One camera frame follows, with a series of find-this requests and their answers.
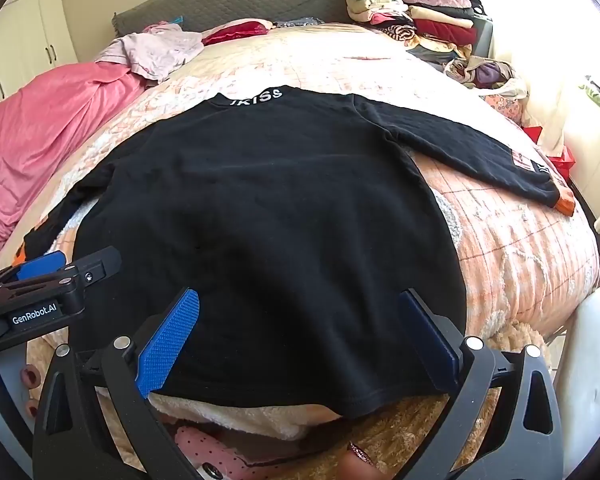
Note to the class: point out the orange white plaid blanket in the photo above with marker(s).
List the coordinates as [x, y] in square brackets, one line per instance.
[520, 260]

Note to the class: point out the pink duvet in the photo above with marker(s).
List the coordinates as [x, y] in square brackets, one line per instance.
[47, 120]

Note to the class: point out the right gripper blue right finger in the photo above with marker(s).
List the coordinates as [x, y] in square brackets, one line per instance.
[435, 339]

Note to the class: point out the white wardrobe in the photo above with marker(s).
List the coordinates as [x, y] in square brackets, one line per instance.
[34, 38]

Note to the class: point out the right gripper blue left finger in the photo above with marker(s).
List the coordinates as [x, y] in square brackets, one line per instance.
[165, 342]

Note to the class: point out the bag of loose clothes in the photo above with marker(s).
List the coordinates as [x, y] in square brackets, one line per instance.
[487, 77]

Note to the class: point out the stack of folded clothes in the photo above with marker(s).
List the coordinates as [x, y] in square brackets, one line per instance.
[435, 31]

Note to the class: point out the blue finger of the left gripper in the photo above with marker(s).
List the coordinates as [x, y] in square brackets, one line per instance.
[96, 267]
[47, 264]

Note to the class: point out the lilac crumpled garment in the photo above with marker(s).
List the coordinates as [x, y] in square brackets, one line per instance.
[155, 53]

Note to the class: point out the black IKISS long-sleeve shirt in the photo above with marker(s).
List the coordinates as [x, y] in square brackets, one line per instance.
[298, 218]

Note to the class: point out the pink dotted slipper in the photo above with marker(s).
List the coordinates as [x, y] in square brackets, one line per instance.
[214, 460]

